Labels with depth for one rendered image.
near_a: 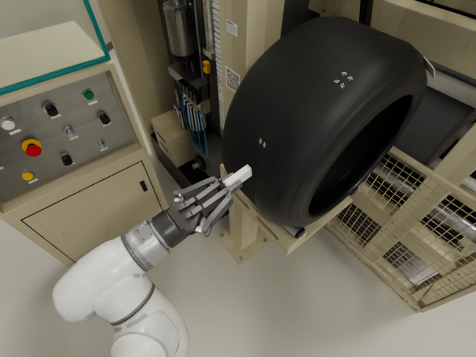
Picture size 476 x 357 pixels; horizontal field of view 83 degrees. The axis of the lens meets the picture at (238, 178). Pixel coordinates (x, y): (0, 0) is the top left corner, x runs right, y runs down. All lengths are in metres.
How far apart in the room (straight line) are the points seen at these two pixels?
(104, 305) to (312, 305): 1.40
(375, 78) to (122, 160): 0.94
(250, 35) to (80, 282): 0.68
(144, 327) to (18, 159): 0.76
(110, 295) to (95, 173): 0.70
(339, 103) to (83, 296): 0.57
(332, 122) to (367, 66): 0.12
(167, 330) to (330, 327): 1.31
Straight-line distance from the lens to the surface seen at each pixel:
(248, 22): 0.78
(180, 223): 0.56
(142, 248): 0.54
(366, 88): 0.58
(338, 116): 0.55
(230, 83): 0.93
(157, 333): 0.58
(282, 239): 0.94
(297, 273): 1.83
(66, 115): 1.08
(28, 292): 2.17
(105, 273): 0.55
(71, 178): 1.20
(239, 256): 1.82
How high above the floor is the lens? 1.70
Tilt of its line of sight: 52 degrees down
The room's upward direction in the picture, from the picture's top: straight up
